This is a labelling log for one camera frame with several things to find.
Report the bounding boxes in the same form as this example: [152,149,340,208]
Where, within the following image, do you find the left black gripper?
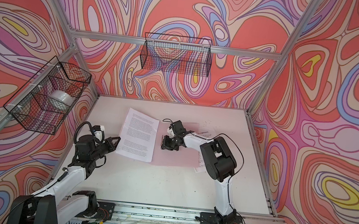
[88,133,120,165]

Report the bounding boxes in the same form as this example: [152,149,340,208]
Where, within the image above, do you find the pink file folder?
[150,122,199,168]

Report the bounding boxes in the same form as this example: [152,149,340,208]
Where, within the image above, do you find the printed english text sheet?
[116,108,159,163]

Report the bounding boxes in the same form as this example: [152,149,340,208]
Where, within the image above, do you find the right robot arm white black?
[161,120,244,224]

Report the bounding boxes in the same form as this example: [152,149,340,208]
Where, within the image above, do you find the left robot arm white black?
[2,134,121,224]

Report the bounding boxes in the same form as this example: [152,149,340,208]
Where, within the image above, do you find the white tape roll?
[48,90,74,111]

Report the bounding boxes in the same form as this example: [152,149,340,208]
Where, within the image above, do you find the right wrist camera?
[167,126,175,138]

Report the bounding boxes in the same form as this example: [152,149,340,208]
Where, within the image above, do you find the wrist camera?
[92,125,105,141]
[167,126,175,138]

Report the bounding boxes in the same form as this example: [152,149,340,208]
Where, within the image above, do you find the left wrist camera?
[92,125,105,141]

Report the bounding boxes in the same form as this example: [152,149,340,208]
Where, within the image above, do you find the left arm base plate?
[76,201,116,222]

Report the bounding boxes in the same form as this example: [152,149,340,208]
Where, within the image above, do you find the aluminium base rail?
[19,188,294,224]

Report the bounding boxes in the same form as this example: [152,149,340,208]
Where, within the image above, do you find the black wire basket left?
[4,56,92,135]

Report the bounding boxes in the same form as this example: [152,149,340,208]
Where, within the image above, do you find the black wire basket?
[4,56,92,135]
[140,32,213,77]

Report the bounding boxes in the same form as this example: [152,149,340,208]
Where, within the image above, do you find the black wire basket back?
[140,32,213,77]

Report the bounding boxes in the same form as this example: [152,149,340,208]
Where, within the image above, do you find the aluminium frame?
[0,0,327,211]

